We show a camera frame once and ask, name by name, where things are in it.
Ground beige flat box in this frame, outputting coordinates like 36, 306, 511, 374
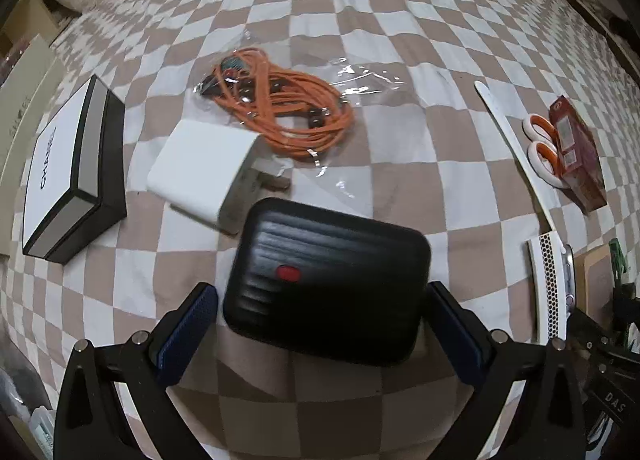
0, 56, 69, 181

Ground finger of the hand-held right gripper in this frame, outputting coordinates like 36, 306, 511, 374
567, 309, 617, 358

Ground checkered blanket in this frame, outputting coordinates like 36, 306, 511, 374
0, 0, 626, 460

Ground white nail file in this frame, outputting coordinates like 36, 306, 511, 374
475, 81, 559, 233

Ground open cardboard carton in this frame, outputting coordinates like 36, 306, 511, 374
0, 0, 82, 72

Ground green packet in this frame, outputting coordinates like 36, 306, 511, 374
609, 239, 630, 286

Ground orange and white scissors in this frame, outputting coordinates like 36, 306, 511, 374
521, 114, 572, 189

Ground black ribbed case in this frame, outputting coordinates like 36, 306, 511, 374
222, 197, 434, 367

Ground orange cable in plastic bag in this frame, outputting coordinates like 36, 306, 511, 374
192, 47, 417, 191

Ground red carton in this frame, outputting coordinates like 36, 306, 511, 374
548, 95, 609, 213

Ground black and white box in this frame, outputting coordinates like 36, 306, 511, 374
22, 75, 128, 264

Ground white charger plug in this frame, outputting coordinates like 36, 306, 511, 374
146, 120, 293, 237

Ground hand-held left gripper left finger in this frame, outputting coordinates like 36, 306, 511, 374
52, 283, 221, 460

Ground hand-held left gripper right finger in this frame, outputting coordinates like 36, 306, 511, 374
424, 281, 587, 460

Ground brown cardboard box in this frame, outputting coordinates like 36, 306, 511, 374
572, 240, 640, 326

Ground orange cable bundle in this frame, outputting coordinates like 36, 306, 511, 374
194, 48, 355, 157

